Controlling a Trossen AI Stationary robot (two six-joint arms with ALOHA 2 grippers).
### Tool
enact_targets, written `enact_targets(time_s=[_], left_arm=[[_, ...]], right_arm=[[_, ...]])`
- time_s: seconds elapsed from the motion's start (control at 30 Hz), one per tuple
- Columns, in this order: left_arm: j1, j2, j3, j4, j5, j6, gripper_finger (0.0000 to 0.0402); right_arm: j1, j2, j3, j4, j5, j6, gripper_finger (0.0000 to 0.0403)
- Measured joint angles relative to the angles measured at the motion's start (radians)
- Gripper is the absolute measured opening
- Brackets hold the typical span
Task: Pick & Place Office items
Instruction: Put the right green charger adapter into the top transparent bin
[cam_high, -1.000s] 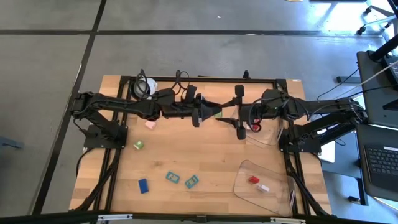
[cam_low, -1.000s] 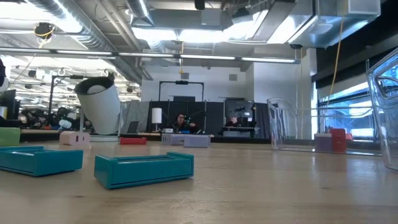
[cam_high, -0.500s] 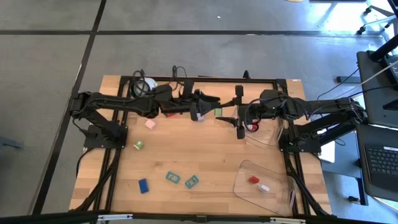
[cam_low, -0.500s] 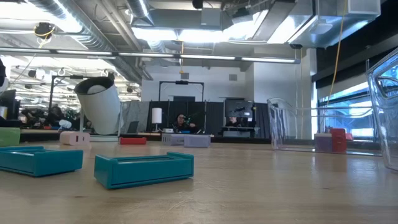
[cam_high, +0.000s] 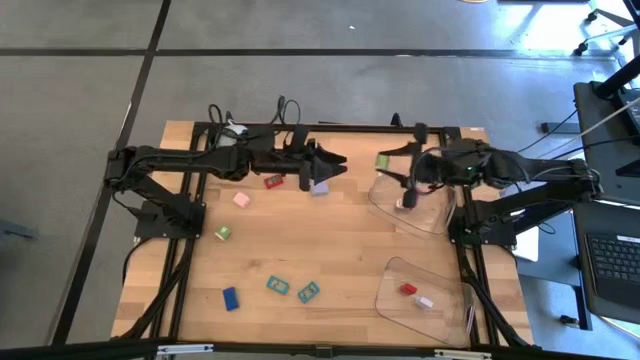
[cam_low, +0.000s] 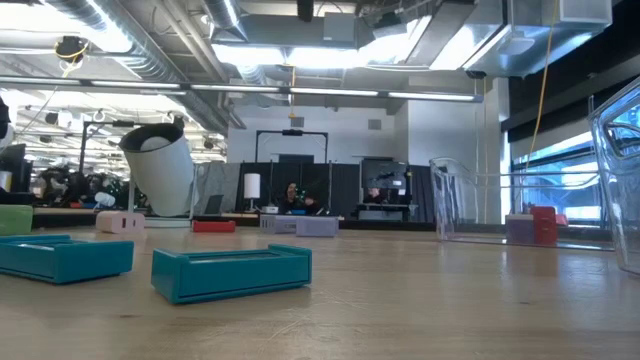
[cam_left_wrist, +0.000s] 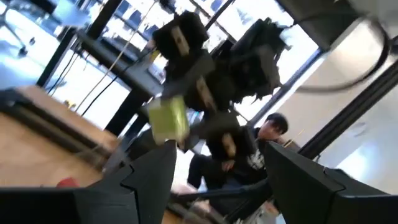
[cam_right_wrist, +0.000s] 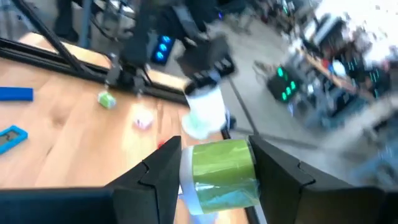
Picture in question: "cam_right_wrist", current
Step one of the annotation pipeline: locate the teal digital clock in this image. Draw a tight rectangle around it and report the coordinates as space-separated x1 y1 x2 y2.
0 124 29 156

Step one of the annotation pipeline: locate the cluttered wooden workbench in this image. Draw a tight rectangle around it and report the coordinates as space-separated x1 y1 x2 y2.
289 12 398 125

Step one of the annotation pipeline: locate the white cylindrical cup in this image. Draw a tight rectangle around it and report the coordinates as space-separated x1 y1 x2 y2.
182 83 228 140

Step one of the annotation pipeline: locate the blue digital clock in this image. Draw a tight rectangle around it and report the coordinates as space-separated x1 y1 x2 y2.
0 86 34 102

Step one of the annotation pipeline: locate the pink power adapter block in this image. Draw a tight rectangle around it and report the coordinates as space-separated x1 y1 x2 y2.
132 111 155 130

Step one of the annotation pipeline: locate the black box with blue lights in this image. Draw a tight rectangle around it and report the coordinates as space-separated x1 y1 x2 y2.
150 33 175 65

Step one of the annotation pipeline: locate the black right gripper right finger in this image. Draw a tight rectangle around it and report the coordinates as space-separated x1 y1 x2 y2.
248 135 392 224

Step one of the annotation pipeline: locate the black box with green lights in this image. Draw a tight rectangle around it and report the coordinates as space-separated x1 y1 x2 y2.
266 64 302 103

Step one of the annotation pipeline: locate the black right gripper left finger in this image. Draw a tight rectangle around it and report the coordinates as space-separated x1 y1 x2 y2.
107 136 183 224

